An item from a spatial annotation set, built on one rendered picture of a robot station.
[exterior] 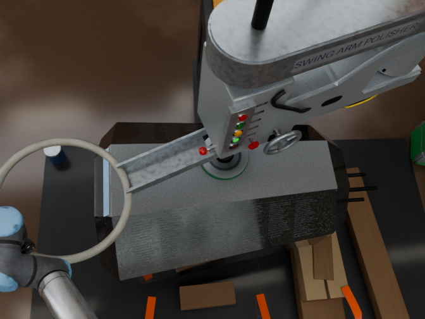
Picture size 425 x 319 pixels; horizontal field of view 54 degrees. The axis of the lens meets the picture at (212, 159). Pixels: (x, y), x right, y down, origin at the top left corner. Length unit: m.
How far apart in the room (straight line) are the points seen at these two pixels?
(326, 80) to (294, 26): 0.35
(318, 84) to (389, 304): 1.61
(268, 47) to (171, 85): 1.94
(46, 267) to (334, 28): 1.02
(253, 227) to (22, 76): 1.98
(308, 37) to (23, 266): 0.96
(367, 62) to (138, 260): 1.21
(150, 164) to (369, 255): 1.54
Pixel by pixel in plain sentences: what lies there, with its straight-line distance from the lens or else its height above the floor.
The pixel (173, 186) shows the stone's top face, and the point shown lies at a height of 0.80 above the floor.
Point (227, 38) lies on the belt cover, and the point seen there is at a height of 1.67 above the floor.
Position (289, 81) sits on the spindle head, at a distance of 1.21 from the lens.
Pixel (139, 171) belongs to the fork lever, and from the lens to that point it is 1.65.
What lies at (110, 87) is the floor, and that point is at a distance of 2.99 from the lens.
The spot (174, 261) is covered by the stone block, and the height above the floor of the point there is 0.62.
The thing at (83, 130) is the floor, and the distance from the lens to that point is 2.86.
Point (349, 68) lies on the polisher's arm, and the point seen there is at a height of 1.41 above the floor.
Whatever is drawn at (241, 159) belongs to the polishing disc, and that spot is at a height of 0.84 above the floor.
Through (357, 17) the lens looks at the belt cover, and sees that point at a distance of 1.21.
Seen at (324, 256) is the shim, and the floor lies 0.22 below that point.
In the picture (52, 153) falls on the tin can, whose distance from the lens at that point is 2.67.
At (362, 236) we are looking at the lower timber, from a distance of 2.70.
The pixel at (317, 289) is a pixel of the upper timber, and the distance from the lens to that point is 2.42.
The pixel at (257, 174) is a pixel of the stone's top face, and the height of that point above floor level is 0.80.
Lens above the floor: 2.50
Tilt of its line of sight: 67 degrees down
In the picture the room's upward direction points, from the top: 12 degrees clockwise
